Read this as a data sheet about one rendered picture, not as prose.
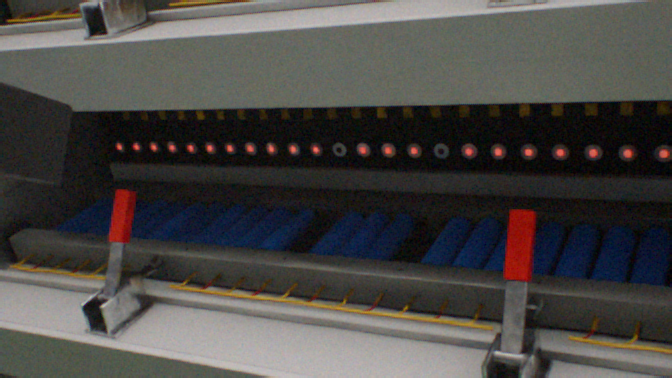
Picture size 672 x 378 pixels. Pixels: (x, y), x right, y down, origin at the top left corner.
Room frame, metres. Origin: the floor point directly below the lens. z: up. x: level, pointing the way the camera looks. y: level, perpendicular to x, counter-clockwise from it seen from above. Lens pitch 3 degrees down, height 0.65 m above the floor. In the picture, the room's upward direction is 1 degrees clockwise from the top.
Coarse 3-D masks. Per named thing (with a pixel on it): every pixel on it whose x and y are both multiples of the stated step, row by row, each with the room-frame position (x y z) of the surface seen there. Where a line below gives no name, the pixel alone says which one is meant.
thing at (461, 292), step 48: (48, 240) 0.59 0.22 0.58; (96, 240) 0.57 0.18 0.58; (144, 240) 0.55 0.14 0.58; (288, 288) 0.48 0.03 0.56; (336, 288) 0.47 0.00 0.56; (384, 288) 0.45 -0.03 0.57; (432, 288) 0.43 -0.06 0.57; (480, 288) 0.42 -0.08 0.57; (528, 288) 0.41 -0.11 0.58; (576, 288) 0.40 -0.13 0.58; (624, 288) 0.39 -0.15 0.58
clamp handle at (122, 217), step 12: (120, 192) 0.50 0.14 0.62; (132, 192) 0.50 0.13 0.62; (120, 204) 0.50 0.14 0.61; (132, 204) 0.50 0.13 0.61; (120, 216) 0.50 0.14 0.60; (132, 216) 0.50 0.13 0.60; (120, 228) 0.49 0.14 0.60; (120, 240) 0.49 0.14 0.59; (120, 252) 0.49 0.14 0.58; (108, 264) 0.50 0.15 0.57; (120, 264) 0.49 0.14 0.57; (108, 276) 0.49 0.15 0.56; (120, 276) 0.49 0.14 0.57; (108, 288) 0.49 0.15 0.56; (120, 288) 0.50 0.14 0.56
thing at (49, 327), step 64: (64, 192) 0.68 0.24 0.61; (448, 192) 0.54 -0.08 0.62; (512, 192) 0.51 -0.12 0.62; (576, 192) 0.49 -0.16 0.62; (640, 192) 0.47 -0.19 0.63; (0, 256) 0.60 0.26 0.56; (0, 320) 0.53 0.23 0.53; (64, 320) 0.51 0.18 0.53; (192, 320) 0.48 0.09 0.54; (256, 320) 0.47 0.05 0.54
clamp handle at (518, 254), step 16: (512, 224) 0.37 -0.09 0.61; (528, 224) 0.37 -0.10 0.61; (512, 240) 0.37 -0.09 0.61; (528, 240) 0.37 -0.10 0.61; (512, 256) 0.37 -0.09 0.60; (528, 256) 0.37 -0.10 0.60; (512, 272) 0.37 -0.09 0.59; (528, 272) 0.36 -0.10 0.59; (512, 288) 0.37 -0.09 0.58; (512, 304) 0.37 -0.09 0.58; (512, 320) 0.36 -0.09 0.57; (512, 336) 0.36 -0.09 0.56; (512, 352) 0.36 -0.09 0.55
